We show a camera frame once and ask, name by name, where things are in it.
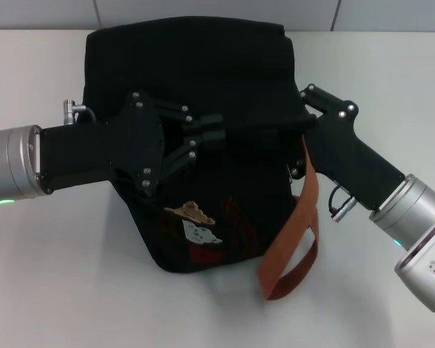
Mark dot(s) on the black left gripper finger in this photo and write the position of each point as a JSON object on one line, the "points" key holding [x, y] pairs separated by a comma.
{"points": [[192, 148], [188, 119]]}

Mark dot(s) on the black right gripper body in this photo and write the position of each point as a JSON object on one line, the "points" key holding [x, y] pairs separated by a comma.
{"points": [[348, 159]]}

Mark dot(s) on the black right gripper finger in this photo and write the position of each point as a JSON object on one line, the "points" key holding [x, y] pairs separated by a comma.
{"points": [[298, 170], [320, 101]]}

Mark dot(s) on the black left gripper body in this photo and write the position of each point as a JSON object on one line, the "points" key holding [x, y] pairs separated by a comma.
{"points": [[105, 152]]}

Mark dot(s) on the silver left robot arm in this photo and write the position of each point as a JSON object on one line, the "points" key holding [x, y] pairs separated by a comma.
{"points": [[11, 163]]}

